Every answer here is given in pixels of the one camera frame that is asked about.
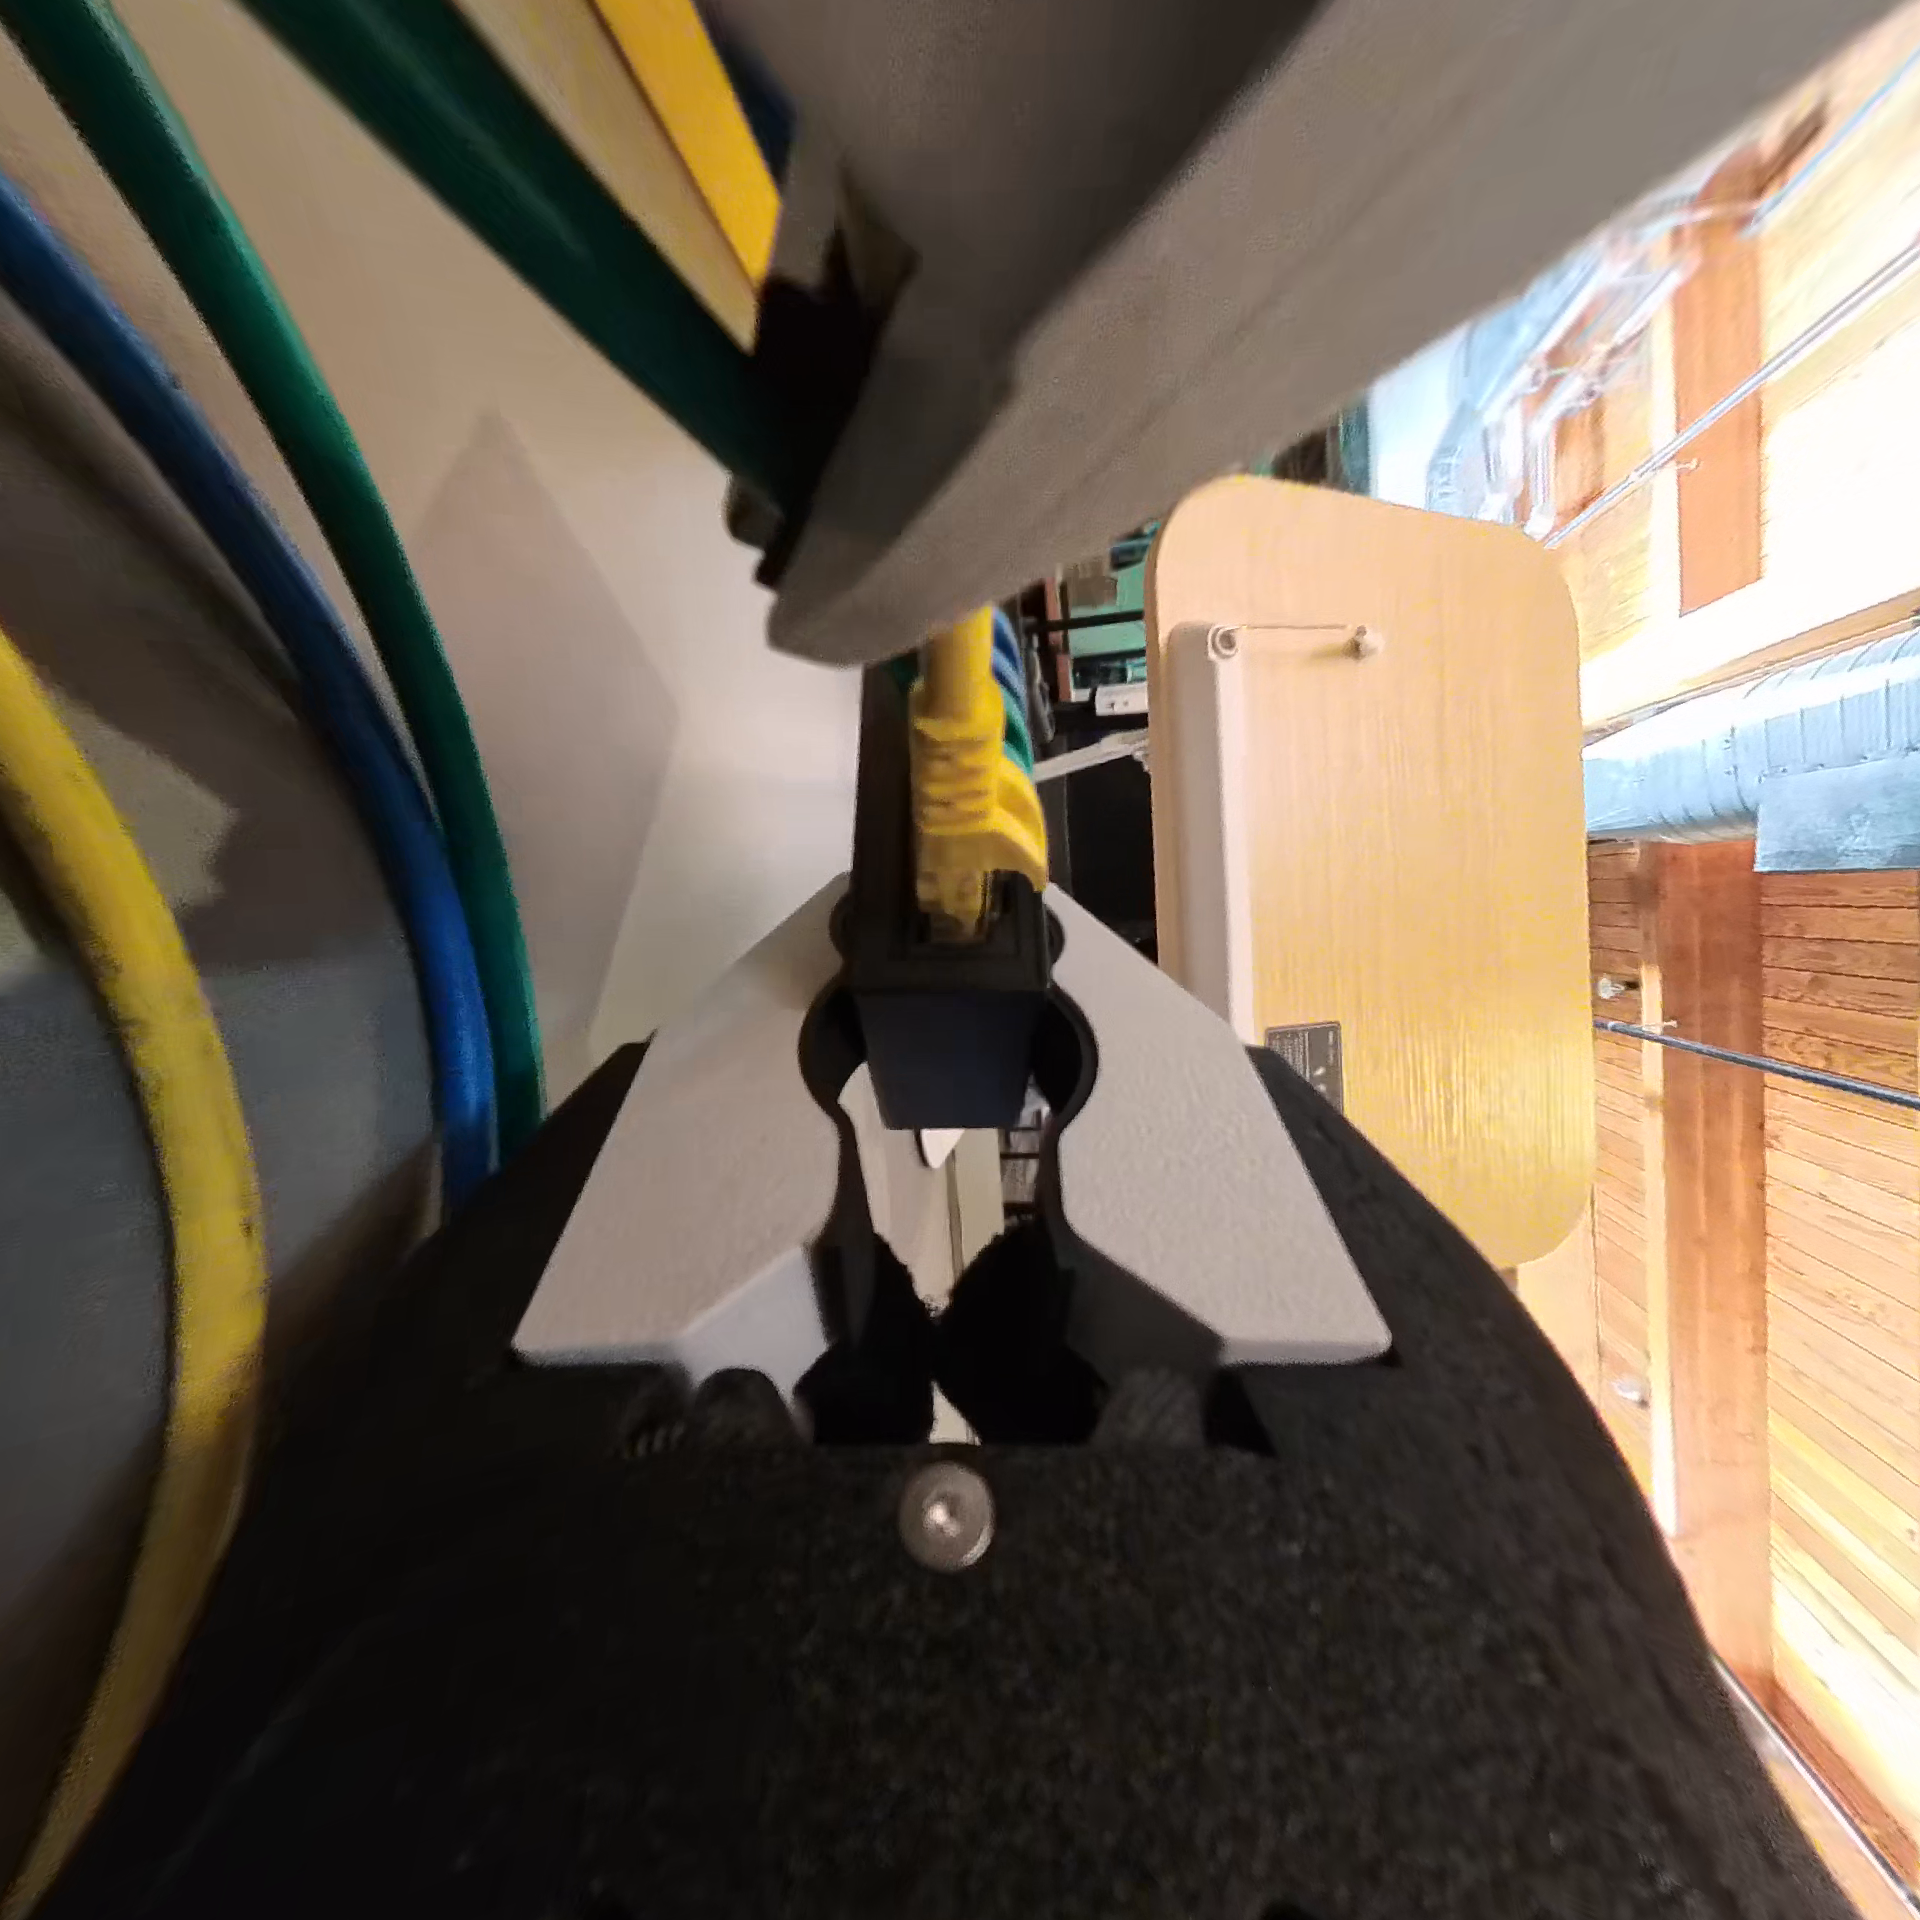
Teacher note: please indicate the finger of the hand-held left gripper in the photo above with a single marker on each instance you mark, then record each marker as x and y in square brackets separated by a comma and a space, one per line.
[1200, 224]

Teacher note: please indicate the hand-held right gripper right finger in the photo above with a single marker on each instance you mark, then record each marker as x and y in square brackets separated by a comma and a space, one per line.
[1200, 1200]

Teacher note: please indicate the silver air duct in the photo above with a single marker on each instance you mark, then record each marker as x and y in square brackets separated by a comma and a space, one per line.
[1801, 734]

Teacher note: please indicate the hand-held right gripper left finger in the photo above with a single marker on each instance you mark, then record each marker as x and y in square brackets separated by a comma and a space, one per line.
[688, 1200]

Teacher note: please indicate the yellow storage bin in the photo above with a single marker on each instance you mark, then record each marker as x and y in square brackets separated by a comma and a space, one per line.
[688, 120]

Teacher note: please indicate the black ethernet switch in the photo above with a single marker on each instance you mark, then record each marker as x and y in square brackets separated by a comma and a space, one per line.
[951, 1050]

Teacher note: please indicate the wooden stand with white base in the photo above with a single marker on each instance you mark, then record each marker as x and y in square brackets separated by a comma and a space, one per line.
[1395, 823]

